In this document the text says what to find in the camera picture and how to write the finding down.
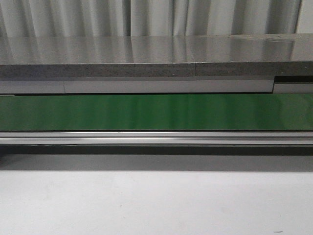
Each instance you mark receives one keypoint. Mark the green conveyor belt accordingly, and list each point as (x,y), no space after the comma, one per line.
(278,112)

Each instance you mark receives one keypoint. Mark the grey stone slab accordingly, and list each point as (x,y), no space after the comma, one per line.
(157,56)

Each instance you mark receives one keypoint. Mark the white pleated curtain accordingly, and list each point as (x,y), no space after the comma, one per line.
(36,18)

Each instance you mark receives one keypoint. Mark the aluminium front conveyor rail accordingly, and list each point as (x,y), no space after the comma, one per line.
(157,138)

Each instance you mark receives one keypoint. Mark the grey rear conveyor rail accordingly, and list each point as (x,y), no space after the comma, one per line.
(142,85)

